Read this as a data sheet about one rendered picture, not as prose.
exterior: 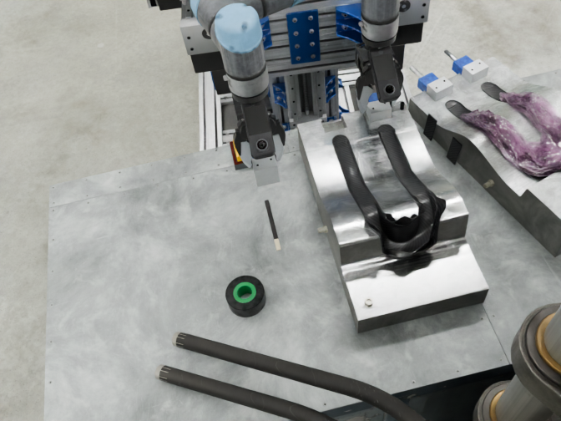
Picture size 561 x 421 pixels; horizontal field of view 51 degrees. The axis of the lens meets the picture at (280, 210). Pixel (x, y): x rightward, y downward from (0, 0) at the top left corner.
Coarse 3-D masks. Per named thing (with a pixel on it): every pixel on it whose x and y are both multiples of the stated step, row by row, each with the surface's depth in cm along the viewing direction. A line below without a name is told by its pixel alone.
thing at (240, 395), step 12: (156, 372) 112; (168, 372) 111; (180, 372) 111; (180, 384) 110; (192, 384) 109; (204, 384) 108; (216, 384) 107; (228, 384) 107; (216, 396) 107; (228, 396) 106; (240, 396) 105; (252, 396) 104; (264, 396) 104; (264, 408) 103; (276, 408) 102
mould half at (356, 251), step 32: (320, 128) 136; (352, 128) 135; (416, 128) 133; (320, 160) 131; (384, 160) 129; (416, 160) 129; (320, 192) 126; (384, 192) 121; (448, 192) 117; (352, 224) 114; (448, 224) 114; (352, 256) 116; (384, 256) 117; (416, 256) 117; (448, 256) 117; (352, 288) 115; (384, 288) 114; (416, 288) 113; (448, 288) 113; (480, 288) 112; (384, 320) 113
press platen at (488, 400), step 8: (496, 384) 84; (504, 384) 84; (488, 392) 83; (496, 392) 83; (480, 400) 83; (488, 400) 82; (496, 400) 82; (480, 408) 82; (488, 408) 82; (480, 416) 82; (488, 416) 81; (552, 416) 81
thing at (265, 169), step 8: (256, 160) 123; (264, 160) 123; (272, 160) 123; (256, 168) 122; (264, 168) 122; (272, 168) 122; (256, 176) 123; (264, 176) 123; (272, 176) 124; (264, 184) 125
